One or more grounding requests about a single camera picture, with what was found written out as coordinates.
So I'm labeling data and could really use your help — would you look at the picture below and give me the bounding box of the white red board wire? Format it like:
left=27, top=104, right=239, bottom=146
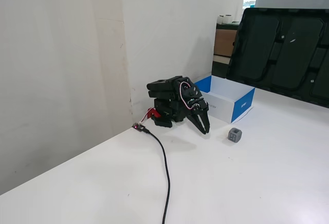
left=138, top=113, right=151, bottom=125

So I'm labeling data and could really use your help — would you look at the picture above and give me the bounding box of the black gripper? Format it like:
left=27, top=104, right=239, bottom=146
left=186, top=97, right=212, bottom=135

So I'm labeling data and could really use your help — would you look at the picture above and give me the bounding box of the blue white cardboard box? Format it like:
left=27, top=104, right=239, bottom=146
left=194, top=75, right=256, bottom=124

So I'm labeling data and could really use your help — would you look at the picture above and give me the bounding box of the large black plastic tray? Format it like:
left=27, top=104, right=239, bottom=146
left=226, top=7, right=329, bottom=108

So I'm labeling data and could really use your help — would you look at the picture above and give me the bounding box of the brown cardboard box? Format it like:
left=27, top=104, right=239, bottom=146
left=213, top=28, right=238, bottom=58

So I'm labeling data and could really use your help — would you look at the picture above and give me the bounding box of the white red servo wire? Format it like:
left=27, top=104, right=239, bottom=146
left=178, top=81, right=196, bottom=111

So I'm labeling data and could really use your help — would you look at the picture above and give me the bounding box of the gray cube block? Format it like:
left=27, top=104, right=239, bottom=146
left=227, top=127, right=243, bottom=144

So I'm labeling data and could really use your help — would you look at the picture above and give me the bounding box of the black power cable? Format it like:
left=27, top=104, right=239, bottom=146
left=142, top=127, right=172, bottom=224

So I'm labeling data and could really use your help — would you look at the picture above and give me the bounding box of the red clamp handle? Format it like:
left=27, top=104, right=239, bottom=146
left=145, top=107, right=162, bottom=120

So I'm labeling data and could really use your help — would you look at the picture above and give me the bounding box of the small controller board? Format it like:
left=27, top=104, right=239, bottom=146
left=132, top=122, right=146, bottom=133

